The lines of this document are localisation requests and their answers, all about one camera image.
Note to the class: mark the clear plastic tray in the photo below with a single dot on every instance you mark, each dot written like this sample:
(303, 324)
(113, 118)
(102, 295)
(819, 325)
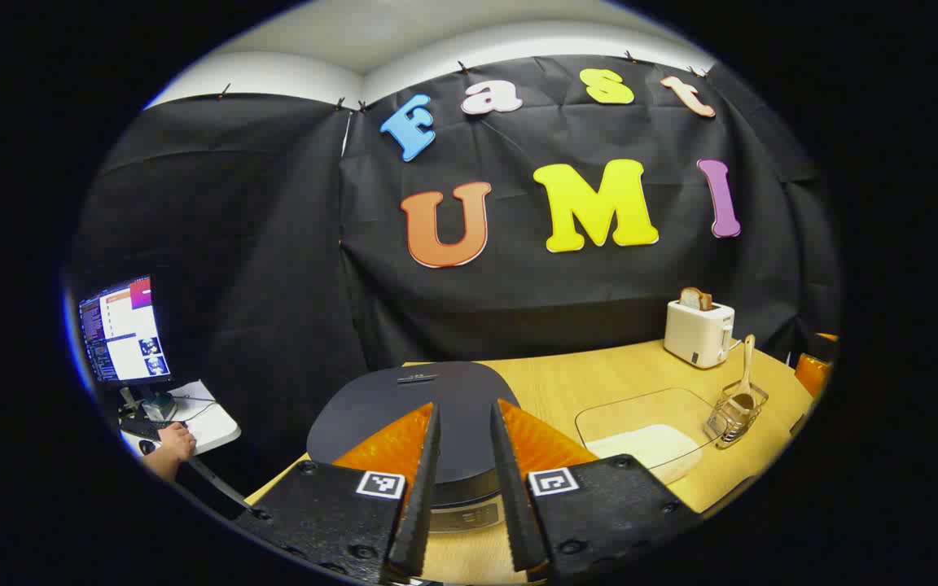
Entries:
(632, 407)

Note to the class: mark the toasted bread slice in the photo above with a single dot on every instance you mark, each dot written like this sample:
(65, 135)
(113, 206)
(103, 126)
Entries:
(695, 299)

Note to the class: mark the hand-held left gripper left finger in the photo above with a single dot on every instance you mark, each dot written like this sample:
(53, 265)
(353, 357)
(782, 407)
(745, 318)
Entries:
(422, 505)

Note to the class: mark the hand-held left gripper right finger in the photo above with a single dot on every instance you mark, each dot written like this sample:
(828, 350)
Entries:
(511, 505)

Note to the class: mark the black backdrop cloth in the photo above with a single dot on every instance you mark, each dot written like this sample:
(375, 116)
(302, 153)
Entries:
(273, 244)

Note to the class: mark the white side table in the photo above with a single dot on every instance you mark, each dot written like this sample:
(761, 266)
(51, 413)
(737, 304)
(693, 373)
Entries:
(212, 427)

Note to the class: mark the black computer mouse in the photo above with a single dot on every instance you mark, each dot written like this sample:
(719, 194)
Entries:
(148, 447)

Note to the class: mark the dark grey rice cooker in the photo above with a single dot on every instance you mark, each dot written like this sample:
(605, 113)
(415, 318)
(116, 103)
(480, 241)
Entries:
(461, 439)

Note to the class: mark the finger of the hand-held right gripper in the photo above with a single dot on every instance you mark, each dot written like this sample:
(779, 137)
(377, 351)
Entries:
(813, 374)

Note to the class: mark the computer monitor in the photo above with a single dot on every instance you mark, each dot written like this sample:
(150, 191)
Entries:
(123, 330)

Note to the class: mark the black keyboard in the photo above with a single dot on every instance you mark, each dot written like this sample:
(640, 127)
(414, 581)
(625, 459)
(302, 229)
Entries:
(139, 429)

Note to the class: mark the small teal box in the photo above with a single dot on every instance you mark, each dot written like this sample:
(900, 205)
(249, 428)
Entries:
(159, 407)

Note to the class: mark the white toaster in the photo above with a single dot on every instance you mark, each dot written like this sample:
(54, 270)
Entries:
(693, 334)

